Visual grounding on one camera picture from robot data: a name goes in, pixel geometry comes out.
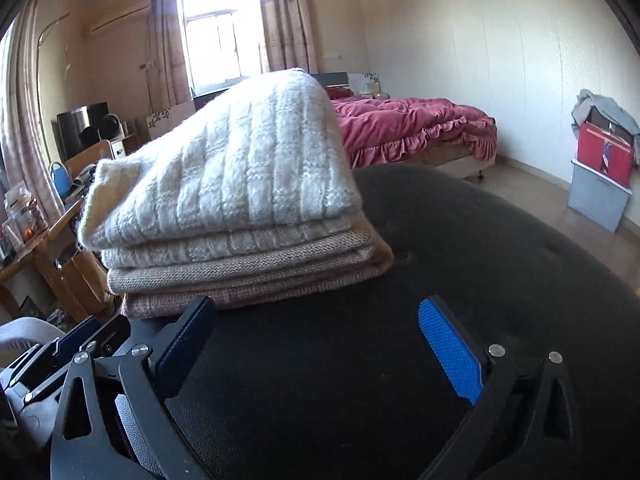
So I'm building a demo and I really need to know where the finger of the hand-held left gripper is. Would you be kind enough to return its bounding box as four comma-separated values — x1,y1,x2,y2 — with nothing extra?
10,316,103,376
22,317,132,403

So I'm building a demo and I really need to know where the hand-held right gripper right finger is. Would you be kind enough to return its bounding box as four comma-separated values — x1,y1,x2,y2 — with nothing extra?
417,296,576,480

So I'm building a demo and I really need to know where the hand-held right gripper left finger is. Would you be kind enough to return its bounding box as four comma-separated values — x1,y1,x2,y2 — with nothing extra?
50,295,218,480

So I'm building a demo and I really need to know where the white knit sweater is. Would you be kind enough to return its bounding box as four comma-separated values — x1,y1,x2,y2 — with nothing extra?
77,67,373,266

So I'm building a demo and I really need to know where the red box with clothes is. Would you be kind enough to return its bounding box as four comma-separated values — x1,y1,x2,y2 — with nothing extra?
571,89,640,166

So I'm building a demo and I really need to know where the wooden desk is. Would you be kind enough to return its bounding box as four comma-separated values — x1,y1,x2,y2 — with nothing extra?
0,200,116,321

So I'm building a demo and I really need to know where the pink knit sweater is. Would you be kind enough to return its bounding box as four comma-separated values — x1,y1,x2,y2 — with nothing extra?
121,255,393,320

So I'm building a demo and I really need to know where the black leather padded bench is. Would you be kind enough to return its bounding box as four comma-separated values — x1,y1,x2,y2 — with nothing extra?
75,162,640,480

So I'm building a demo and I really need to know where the glass jar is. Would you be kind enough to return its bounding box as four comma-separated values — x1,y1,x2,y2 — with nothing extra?
5,182,48,233

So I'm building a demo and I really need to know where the wooden chair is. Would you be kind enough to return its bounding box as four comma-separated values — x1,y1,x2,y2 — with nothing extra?
64,139,118,196

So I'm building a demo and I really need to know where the white round appliance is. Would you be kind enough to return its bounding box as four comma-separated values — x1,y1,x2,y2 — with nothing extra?
97,114,126,142

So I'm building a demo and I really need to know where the black television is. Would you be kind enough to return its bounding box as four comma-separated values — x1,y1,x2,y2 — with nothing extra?
56,102,110,161

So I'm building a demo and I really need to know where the grey storage bin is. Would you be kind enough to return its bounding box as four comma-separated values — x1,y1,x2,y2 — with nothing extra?
567,159,632,233

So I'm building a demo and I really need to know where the floral white panel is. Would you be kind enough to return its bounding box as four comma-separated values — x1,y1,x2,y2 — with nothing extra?
145,102,197,140

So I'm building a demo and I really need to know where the beige patterned curtain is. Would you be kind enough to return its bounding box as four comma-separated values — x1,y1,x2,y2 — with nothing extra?
250,0,318,75
145,0,193,111
0,0,66,221

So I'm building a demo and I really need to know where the bed with pink duvet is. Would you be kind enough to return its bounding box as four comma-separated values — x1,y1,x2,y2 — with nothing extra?
322,86,498,168

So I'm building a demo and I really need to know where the dark box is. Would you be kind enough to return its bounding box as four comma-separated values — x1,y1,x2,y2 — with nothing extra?
587,107,633,148

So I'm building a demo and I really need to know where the floral white box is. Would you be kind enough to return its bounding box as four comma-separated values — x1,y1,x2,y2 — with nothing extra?
347,72,382,97

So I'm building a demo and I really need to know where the window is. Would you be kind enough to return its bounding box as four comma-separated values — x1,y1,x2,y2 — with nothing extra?
180,0,266,93

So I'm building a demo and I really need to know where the white bed frame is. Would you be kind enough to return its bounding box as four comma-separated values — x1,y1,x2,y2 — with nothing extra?
420,140,498,181

